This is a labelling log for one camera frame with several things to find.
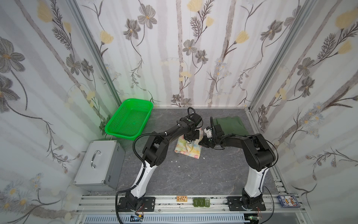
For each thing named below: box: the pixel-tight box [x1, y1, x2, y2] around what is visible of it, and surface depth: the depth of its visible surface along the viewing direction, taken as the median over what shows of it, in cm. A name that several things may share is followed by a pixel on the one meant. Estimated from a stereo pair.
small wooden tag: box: [176, 196, 188, 203], surface depth 76 cm
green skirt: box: [213, 116, 250, 136], surface depth 109 cm
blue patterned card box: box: [276, 195, 301, 208], surface depth 75 cm
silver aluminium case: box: [72, 140, 126, 192], surface depth 75 cm
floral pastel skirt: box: [174, 127, 204, 160], surface depth 95 cm
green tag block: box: [192, 197, 211, 208], surface depth 75 cm
